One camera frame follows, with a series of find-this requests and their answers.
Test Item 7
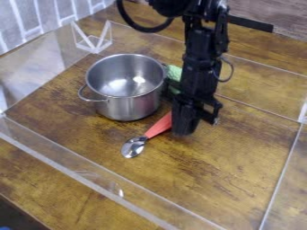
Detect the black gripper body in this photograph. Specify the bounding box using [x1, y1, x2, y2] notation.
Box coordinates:
[178, 17, 232, 120]

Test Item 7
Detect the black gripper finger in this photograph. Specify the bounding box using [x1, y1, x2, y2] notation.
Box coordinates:
[200, 102, 223, 125]
[171, 94, 200, 136]

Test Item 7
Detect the stainless steel pot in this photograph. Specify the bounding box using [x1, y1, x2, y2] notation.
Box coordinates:
[78, 54, 167, 121]

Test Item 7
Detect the pink handled metal spoon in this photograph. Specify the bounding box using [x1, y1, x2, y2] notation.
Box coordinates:
[122, 112, 171, 158]

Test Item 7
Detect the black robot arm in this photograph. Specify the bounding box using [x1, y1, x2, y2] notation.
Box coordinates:
[148, 0, 231, 136]

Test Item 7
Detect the green bitter gourd toy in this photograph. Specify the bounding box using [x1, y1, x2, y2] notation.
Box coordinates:
[166, 65, 183, 94]

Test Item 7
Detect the black wall strip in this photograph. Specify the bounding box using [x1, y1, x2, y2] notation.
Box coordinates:
[230, 15, 274, 33]

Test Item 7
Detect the black cable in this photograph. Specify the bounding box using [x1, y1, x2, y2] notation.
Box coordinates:
[115, 0, 178, 34]

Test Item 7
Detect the clear acrylic corner bracket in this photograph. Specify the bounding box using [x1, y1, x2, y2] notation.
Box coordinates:
[71, 22, 112, 54]

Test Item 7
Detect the clear acrylic enclosure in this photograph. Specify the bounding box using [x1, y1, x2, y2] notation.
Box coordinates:
[0, 27, 307, 230]

